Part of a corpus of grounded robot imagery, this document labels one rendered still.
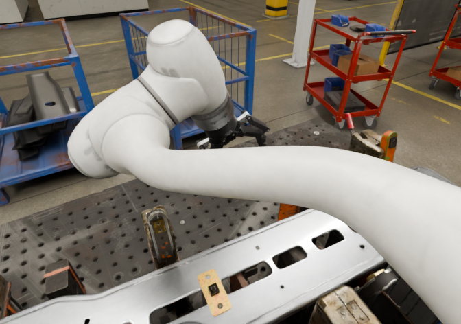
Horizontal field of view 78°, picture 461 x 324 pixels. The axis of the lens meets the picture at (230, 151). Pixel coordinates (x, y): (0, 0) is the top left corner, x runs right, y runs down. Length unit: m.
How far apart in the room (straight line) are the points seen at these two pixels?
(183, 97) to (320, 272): 0.43
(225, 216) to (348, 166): 0.88
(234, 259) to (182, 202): 0.57
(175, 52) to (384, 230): 0.35
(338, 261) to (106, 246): 0.75
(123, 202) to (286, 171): 0.99
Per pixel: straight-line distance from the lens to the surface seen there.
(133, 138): 0.42
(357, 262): 0.68
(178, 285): 0.61
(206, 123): 0.55
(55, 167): 2.46
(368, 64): 2.81
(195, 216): 1.11
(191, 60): 0.45
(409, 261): 0.24
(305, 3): 4.43
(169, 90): 0.46
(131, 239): 1.08
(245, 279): 0.63
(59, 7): 8.15
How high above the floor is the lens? 1.53
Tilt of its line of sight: 37 degrees down
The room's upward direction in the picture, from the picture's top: straight up
